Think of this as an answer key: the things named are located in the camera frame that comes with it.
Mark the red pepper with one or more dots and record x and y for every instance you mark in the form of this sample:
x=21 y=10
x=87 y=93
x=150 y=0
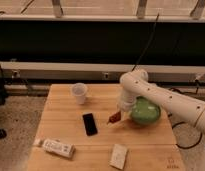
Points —
x=115 y=117

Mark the green bowl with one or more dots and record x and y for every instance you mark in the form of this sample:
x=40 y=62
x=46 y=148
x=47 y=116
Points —
x=145 y=112

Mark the white plastic cup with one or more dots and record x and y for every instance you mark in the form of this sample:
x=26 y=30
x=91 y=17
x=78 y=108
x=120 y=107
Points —
x=79 y=92

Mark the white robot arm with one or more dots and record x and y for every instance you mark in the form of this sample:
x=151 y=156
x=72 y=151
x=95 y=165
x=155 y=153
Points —
x=135 y=83

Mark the white tube package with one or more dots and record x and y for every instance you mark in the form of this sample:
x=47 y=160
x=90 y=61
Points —
x=55 y=147

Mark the black smartphone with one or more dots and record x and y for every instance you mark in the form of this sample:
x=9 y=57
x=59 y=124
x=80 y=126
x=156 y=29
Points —
x=90 y=125

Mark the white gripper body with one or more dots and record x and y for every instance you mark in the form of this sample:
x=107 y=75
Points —
x=125 y=102

